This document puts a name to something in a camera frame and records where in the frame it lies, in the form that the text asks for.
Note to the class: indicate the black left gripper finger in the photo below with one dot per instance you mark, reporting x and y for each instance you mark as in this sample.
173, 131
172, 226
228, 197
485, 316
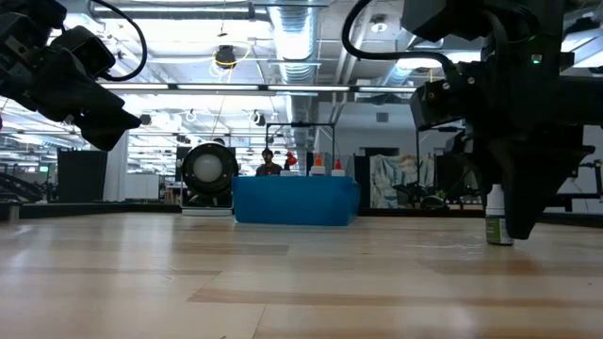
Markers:
106, 129
110, 100

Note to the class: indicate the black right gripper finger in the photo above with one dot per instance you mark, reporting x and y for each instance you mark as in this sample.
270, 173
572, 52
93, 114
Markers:
481, 160
537, 188

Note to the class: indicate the red food colouring bottle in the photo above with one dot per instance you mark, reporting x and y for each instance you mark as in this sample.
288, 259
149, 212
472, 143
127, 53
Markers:
337, 165

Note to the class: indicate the blue plastic bin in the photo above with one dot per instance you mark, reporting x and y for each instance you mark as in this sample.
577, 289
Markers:
297, 200

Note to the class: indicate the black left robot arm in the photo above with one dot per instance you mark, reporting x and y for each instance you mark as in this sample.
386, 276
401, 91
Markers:
28, 14

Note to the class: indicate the black cabinet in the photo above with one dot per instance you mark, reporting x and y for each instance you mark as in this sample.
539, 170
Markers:
82, 176

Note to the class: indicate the light blue tarp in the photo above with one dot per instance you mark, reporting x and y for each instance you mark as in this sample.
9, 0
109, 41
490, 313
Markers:
391, 174

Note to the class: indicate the long ceiling light strip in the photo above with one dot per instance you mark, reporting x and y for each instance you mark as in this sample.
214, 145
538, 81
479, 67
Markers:
216, 86

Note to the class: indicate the white spot lamp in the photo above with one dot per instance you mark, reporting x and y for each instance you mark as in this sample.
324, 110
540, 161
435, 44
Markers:
207, 167

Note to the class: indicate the person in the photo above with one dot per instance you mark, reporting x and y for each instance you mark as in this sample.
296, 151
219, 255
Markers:
268, 165

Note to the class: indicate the red background object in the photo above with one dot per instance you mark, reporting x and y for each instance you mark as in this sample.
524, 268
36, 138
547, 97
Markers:
291, 159

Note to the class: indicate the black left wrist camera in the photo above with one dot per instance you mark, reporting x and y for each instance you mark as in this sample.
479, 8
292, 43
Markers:
85, 49

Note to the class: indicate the black background frame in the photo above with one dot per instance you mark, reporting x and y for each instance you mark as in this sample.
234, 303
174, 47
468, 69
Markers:
301, 124
417, 169

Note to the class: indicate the black aluminium table frame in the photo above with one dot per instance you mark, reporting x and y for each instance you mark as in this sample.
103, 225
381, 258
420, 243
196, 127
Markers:
56, 209

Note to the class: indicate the black overhead camera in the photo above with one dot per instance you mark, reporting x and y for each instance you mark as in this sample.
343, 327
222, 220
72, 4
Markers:
225, 56

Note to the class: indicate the silver ventilation duct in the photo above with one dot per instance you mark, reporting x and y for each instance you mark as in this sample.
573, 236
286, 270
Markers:
294, 33

